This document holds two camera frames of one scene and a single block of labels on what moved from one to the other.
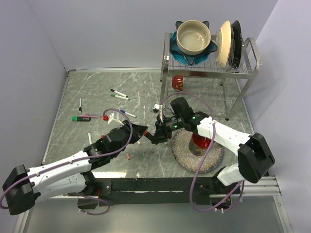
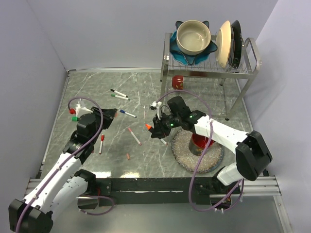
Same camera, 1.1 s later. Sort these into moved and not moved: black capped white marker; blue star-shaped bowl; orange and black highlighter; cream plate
Moved: orange and black highlighter
Not moved: cream plate; blue star-shaped bowl; black capped white marker
